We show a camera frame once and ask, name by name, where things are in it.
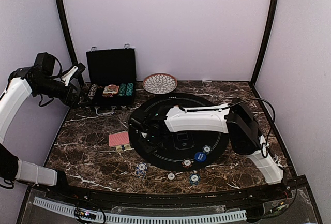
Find patterned ceramic plate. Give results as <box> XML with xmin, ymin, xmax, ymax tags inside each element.
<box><xmin>142</xmin><ymin>73</ymin><xmax>177</xmax><ymax>95</ymax></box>

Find blue tan chip stack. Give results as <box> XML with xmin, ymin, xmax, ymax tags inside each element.
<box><xmin>135</xmin><ymin>162</ymin><xmax>148</xmax><ymax>179</ymax></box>

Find green chip row left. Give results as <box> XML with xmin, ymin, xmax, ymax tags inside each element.
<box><xmin>118</xmin><ymin>83</ymin><xmax>127</xmax><ymax>96</ymax></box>

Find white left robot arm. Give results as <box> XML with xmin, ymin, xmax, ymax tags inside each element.
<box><xmin>1</xmin><ymin>64</ymin><xmax>85</xmax><ymax>201</ymax></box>

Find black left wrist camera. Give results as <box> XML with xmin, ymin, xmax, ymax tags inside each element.
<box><xmin>34</xmin><ymin>52</ymin><xmax>55</xmax><ymax>76</ymax></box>

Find black corner frame post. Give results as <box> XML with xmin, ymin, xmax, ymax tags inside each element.
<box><xmin>250</xmin><ymin>0</ymin><xmax>278</xmax><ymax>87</ymax></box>
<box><xmin>55</xmin><ymin>0</ymin><xmax>78</xmax><ymax>65</ymax></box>

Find green chip row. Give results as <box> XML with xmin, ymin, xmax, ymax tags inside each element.
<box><xmin>125</xmin><ymin>83</ymin><xmax>134</xmax><ymax>96</ymax></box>
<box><xmin>118</xmin><ymin>83</ymin><xmax>127</xmax><ymax>96</ymax></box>

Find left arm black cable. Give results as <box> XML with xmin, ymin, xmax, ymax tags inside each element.
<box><xmin>37</xmin><ymin>55</ymin><xmax>67</xmax><ymax>107</ymax></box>

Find black corner frame post left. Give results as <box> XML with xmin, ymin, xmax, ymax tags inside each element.
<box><xmin>55</xmin><ymin>0</ymin><xmax>78</xmax><ymax>65</ymax></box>

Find white cable tray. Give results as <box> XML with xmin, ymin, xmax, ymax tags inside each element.
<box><xmin>33</xmin><ymin>197</ymin><xmax>247</xmax><ymax>223</ymax></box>

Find cards in case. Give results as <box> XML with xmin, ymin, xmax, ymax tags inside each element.
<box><xmin>103</xmin><ymin>84</ymin><xmax>119</xmax><ymax>95</ymax></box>

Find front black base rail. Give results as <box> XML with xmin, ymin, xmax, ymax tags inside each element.
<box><xmin>47</xmin><ymin>176</ymin><xmax>307</xmax><ymax>210</ymax></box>

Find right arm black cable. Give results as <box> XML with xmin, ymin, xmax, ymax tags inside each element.
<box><xmin>178</xmin><ymin>97</ymin><xmax>276</xmax><ymax>159</ymax></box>

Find red dice row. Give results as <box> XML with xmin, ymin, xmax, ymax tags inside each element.
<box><xmin>103</xmin><ymin>94</ymin><xmax>113</xmax><ymax>98</ymax></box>

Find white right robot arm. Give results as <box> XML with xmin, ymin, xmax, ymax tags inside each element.
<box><xmin>129</xmin><ymin>95</ymin><xmax>286</xmax><ymax>200</ymax></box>

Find black poker chip case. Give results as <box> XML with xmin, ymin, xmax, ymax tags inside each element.
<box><xmin>86</xmin><ymin>48</ymin><xmax>137</xmax><ymax>109</ymax></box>

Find brown white chip stack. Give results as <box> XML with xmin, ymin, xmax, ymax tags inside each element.
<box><xmin>167</xmin><ymin>173</ymin><xmax>175</xmax><ymax>181</ymax></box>

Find round black poker mat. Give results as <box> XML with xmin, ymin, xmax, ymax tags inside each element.
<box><xmin>129</xmin><ymin>93</ymin><xmax>229</xmax><ymax>171</ymax></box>

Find black corner frame post right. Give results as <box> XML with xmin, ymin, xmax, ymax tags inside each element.
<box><xmin>250</xmin><ymin>0</ymin><xmax>278</xmax><ymax>87</ymax></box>

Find red playing card deck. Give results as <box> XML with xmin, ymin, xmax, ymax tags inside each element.
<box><xmin>108</xmin><ymin>131</ymin><xmax>130</xmax><ymax>147</ymax></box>

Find blue green chip stack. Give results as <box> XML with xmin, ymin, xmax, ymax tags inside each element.
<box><xmin>189</xmin><ymin>173</ymin><xmax>201</xmax><ymax>185</ymax></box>

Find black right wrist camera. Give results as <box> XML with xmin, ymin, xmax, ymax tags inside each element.
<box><xmin>128</xmin><ymin>118</ymin><xmax>145</xmax><ymax>132</ymax></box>

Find green chip row right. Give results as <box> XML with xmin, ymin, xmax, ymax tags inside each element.
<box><xmin>125</xmin><ymin>83</ymin><xmax>134</xmax><ymax>96</ymax></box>

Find blue small blind button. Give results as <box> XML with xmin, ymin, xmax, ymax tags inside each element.
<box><xmin>194</xmin><ymin>152</ymin><xmax>206</xmax><ymax>162</ymax></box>

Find blue tan chip row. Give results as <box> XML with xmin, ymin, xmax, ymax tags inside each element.
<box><xmin>87</xmin><ymin>84</ymin><xmax>98</xmax><ymax>105</ymax></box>

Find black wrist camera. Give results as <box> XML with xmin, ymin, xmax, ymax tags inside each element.
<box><xmin>34</xmin><ymin>52</ymin><xmax>55</xmax><ymax>76</ymax></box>
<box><xmin>128</xmin><ymin>118</ymin><xmax>145</xmax><ymax>132</ymax></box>

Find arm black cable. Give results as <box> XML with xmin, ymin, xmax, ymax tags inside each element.
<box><xmin>37</xmin><ymin>55</ymin><xmax>67</xmax><ymax>107</ymax></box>
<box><xmin>178</xmin><ymin>97</ymin><xmax>276</xmax><ymax>159</ymax></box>

